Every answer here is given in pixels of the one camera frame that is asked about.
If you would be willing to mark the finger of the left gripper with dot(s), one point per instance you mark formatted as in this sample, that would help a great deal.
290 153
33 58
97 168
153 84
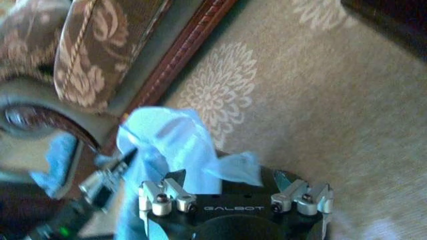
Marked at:
107 177

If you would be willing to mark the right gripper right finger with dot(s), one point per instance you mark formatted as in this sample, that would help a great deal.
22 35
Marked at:
310 200

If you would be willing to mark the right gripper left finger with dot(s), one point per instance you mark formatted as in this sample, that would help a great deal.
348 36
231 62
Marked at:
161 200

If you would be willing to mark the pale blue garbage bag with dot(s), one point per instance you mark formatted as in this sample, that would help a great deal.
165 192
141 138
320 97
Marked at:
181 140

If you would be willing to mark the robot front shell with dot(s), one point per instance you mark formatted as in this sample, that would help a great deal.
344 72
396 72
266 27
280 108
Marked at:
63 231

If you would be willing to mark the curved wooden sofa armrest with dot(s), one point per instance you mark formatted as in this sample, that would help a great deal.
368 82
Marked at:
50 120

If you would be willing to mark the beige floral carpet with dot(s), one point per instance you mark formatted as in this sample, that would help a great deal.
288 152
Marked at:
317 100

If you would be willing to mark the brown floral sofa cushion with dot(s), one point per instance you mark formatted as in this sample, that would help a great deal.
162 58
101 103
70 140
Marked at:
94 50

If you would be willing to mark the dark wooden furniture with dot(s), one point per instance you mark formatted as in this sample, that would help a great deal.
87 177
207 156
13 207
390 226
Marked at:
394 17

